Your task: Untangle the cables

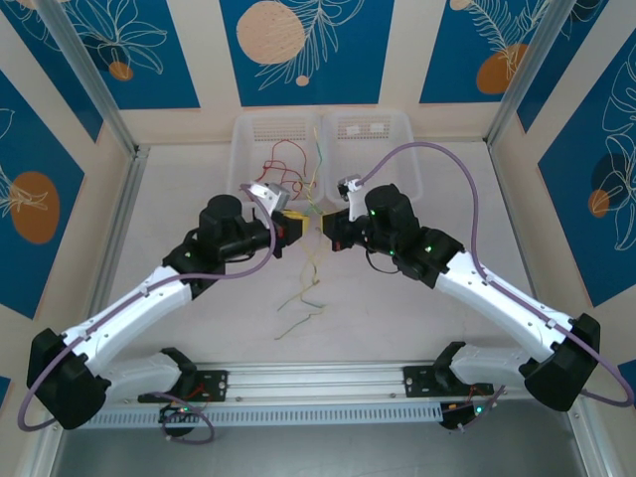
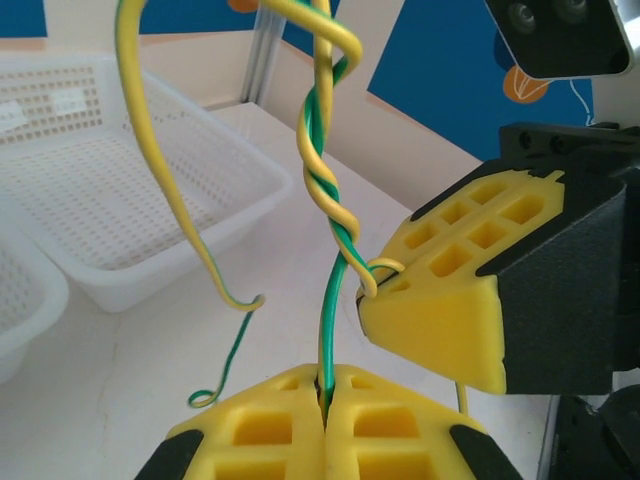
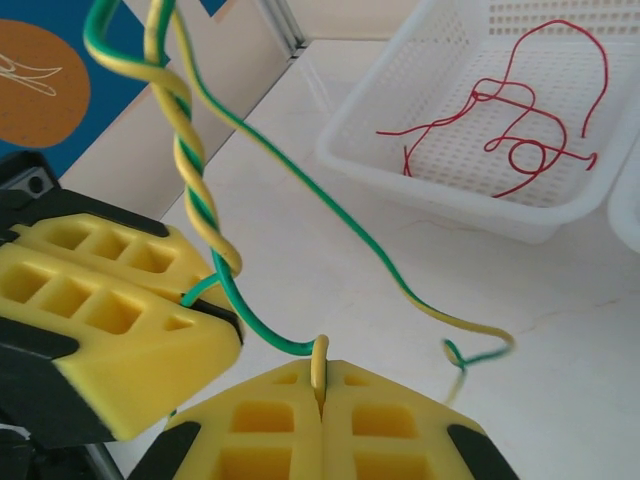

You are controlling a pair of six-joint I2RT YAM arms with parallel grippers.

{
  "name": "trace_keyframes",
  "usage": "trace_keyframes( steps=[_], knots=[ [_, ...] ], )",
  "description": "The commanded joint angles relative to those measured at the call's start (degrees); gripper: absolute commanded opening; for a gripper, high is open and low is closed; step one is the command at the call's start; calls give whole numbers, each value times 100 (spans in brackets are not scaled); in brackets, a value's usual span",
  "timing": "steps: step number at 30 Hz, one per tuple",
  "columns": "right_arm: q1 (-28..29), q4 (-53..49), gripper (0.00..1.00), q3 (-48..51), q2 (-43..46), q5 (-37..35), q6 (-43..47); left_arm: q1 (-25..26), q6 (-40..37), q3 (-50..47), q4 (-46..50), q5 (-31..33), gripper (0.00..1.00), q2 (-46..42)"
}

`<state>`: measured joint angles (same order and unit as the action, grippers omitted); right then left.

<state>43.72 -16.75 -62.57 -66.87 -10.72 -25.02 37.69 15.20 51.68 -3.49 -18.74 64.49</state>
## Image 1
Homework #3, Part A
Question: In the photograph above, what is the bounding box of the thin red cable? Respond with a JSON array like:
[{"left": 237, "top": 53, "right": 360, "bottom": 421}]
[{"left": 250, "top": 140, "right": 310, "bottom": 201}]

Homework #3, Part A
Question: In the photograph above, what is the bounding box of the thin yellow-green cable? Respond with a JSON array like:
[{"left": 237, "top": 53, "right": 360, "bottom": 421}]
[{"left": 273, "top": 126, "right": 330, "bottom": 342}]

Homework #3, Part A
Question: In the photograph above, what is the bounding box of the white perforated basket with stickers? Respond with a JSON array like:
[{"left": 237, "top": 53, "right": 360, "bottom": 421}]
[{"left": 321, "top": 109, "right": 424, "bottom": 204}]

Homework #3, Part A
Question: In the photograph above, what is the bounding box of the white perforated plastic basket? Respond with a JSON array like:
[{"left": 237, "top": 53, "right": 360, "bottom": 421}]
[{"left": 229, "top": 111, "right": 325, "bottom": 206}]

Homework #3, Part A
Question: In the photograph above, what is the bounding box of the black mounting plate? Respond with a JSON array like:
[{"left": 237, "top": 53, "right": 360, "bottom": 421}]
[
  {"left": 402, "top": 365, "right": 439, "bottom": 398},
  {"left": 196, "top": 370, "right": 231, "bottom": 401}
]

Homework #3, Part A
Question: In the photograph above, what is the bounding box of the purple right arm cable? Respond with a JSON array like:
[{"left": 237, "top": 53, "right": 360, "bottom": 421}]
[{"left": 353, "top": 141, "right": 630, "bottom": 406}]

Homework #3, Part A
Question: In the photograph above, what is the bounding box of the aluminium frame side rail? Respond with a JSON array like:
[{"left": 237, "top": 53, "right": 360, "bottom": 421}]
[
  {"left": 488, "top": 142, "right": 549, "bottom": 302},
  {"left": 83, "top": 146, "right": 151, "bottom": 324}
]

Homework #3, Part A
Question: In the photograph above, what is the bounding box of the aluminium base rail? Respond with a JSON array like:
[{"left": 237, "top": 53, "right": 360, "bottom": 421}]
[{"left": 196, "top": 361, "right": 449, "bottom": 404}]

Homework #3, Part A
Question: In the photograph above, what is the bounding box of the grey slotted cable duct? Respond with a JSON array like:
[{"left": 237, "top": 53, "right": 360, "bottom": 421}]
[{"left": 81, "top": 399, "right": 447, "bottom": 429}]

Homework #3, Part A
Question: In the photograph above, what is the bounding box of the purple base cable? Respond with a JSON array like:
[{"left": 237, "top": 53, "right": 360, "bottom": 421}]
[
  {"left": 445, "top": 386, "right": 507, "bottom": 434},
  {"left": 157, "top": 391, "right": 217, "bottom": 444}
]

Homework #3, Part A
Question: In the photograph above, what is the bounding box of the aluminium frame post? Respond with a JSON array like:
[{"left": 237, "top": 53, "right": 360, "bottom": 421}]
[
  {"left": 485, "top": 0, "right": 598, "bottom": 151},
  {"left": 29, "top": 0, "right": 151, "bottom": 161}
]

